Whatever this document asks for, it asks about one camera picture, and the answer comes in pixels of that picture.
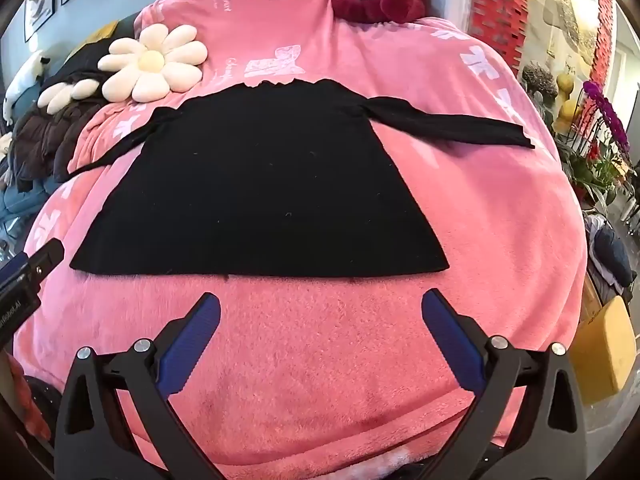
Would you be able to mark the person's left hand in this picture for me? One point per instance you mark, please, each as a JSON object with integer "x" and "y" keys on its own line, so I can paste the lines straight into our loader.
{"x": 32, "y": 400}

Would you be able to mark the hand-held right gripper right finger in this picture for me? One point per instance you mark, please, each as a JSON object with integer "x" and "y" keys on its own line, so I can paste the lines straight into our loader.
{"x": 450, "y": 340}

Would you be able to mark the pink printed fleece blanket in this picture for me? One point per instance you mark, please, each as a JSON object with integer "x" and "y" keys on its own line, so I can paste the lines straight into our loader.
{"x": 320, "y": 340}

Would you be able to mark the dried flower bunch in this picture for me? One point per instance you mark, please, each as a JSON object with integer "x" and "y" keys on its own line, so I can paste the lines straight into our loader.
{"x": 540, "y": 82}

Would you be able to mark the black cloth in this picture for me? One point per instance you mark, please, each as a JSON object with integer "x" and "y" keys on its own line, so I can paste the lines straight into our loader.
{"x": 87, "y": 62}

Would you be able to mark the large cream flower pillow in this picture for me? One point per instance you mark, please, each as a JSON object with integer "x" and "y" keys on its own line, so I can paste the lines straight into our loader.
{"x": 150, "y": 60}

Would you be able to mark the yellow gourd ornament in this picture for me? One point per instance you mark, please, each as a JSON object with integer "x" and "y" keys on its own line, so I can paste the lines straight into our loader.
{"x": 567, "y": 105}

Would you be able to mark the white plush toy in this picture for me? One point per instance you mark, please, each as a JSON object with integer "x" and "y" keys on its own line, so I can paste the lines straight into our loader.
{"x": 22, "y": 85}

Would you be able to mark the yellow stool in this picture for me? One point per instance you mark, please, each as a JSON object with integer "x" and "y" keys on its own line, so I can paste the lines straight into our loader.
{"x": 607, "y": 350}

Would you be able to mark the dark blue cloth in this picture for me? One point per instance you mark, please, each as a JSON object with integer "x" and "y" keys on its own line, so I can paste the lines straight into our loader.
{"x": 612, "y": 257}

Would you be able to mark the small cream flower pillow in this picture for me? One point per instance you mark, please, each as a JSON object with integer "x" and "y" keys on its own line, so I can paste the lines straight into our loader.
{"x": 60, "y": 95}

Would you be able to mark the red flowering plant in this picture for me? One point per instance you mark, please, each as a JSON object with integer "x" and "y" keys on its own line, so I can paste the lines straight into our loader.
{"x": 592, "y": 170}

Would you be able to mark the black long-sleeved sweater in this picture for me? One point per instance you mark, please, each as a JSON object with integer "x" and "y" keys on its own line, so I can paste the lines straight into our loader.
{"x": 260, "y": 185}

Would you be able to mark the dark brown padded jacket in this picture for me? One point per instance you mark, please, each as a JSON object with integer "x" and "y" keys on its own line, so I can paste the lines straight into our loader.
{"x": 45, "y": 135}

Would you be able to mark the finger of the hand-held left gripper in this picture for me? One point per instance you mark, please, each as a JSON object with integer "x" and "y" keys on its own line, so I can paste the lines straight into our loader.
{"x": 47, "y": 255}

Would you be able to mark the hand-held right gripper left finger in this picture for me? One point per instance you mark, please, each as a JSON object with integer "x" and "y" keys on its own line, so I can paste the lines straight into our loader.
{"x": 192, "y": 340}

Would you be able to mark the yellow cushion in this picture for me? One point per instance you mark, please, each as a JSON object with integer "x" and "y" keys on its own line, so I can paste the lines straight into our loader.
{"x": 102, "y": 31}

